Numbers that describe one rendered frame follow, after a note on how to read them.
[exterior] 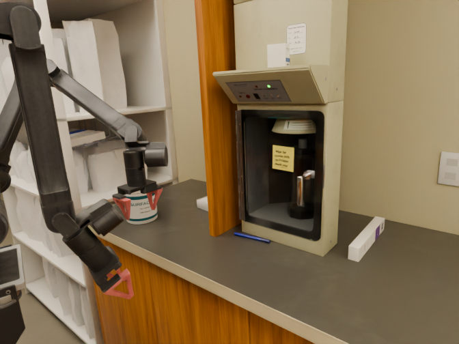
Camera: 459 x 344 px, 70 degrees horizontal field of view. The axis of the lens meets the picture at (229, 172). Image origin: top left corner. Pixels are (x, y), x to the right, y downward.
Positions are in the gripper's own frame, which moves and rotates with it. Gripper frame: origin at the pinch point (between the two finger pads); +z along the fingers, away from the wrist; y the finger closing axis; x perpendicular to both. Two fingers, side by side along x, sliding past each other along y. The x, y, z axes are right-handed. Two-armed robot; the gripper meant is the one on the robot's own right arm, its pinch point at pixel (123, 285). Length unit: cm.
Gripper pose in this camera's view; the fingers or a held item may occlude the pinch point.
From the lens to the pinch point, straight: 90.9
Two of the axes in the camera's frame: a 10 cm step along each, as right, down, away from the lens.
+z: 4.1, 7.8, 4.7
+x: -7.2, 6.0, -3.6
